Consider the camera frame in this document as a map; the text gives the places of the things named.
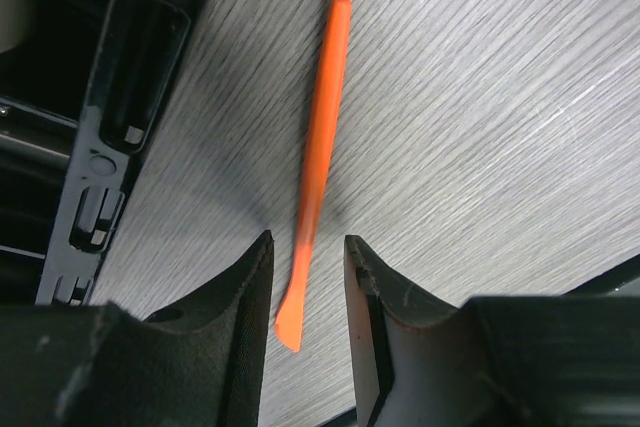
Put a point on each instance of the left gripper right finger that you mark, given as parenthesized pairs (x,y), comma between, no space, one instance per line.
(560,360)

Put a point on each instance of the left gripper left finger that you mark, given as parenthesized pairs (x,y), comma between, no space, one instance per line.
(196,362)

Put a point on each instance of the orange plastic utensil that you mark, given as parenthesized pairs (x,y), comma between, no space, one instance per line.
(325,108)

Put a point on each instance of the black utensil tray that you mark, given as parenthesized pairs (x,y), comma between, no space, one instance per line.
(84,85)

